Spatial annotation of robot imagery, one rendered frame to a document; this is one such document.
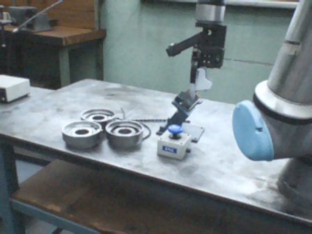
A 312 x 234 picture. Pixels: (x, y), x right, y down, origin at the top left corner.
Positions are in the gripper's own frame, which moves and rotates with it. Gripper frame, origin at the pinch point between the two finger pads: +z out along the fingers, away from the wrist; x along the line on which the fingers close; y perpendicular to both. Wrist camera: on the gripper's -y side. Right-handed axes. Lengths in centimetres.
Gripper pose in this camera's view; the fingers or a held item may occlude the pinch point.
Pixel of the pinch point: (192, 94)
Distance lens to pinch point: 92.4
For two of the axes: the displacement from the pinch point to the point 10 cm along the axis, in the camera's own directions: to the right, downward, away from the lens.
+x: 2.8, -2.6, 9.2
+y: 9.6, 1.6, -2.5
